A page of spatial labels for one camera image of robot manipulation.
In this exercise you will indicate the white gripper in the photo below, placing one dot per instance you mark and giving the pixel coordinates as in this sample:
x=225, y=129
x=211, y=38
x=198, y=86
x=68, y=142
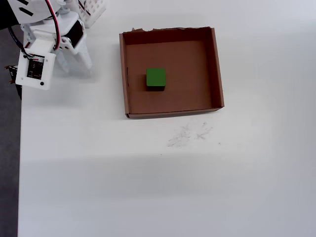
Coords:
x=79, y=53

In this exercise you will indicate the green cube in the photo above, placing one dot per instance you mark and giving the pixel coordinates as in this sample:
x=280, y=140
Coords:
x=156, y=77

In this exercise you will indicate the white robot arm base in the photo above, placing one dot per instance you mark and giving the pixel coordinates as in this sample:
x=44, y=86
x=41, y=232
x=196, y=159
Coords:
x=92, y=11

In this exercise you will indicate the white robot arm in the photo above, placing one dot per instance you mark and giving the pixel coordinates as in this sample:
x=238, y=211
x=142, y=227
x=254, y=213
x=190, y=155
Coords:
x=37, y=10

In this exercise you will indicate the brown cardboard box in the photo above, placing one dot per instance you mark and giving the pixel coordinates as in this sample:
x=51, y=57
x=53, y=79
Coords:
x=172, y=98

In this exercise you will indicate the black table clamp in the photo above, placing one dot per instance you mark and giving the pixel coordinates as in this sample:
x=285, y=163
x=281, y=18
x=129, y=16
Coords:
x=12, y=71

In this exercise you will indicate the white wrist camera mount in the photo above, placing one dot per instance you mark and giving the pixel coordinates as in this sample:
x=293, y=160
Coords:
x=34, y=70

